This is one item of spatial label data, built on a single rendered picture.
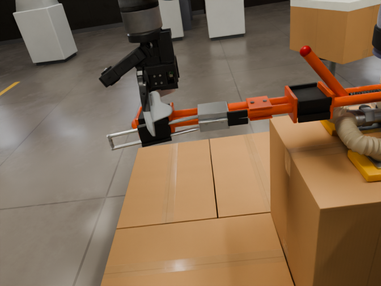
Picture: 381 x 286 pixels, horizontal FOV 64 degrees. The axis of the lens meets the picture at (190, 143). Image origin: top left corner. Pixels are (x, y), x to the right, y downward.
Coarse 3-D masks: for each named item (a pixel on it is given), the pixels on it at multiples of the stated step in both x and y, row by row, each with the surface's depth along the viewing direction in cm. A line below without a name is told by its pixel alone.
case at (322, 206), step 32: (288, 128) 85; (320, 128) 83; (288, 160) 76; (320, 160) 71; (288, 192) 81; (320, 192) 62; (352, 192) 60; (288, 224) 86; (320, 224) 60; (352, 224) 60; (288, 256) 92; (320, 256) 65; (352, 256) 65
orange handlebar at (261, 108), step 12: (264, 96) 71; (336, 96) 69; (348, 96) 65; (360, 96) 65; (372, 96) 65; (192, 108) 72; (228, 108) 71; (240, 108) 71; (252, 108) 66; (264, 108) 67; (276, 108) 66; (288, 108) 66; (192, 120) 68; (252, 120) 68
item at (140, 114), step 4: (168, 104) 73; (172, 104) 72; (140, 108) 73; (172, 108) 71; (140, 112) 71; (172, 112) 70; (136, 116) 69; (140, 116) 69; (168, 116) 67; (172, 116) 69; (136, 120) 68; (140, 120) 68; (144, 120) 68; (168, 120) 68; (136, 124) 69; (140, 124) 69; (172, 128) 69; (172, 132) 70
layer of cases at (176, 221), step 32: (160, 160) 154; (192, 160) 150; (224, 160) 146; (256, 160) 142; (128, 192) 136; (160, 192) 132; (192, 192) 129; (224, 192) 126; (256, 192) 123; (128, 224) 118; (160, 224) 117; (192, 224) 114; (224, 224) 111; (256, 224) 109; (128, 256) 105; (160, 256) 103; (192, 256) 101; (224, 256) 99; (256, 256) 97
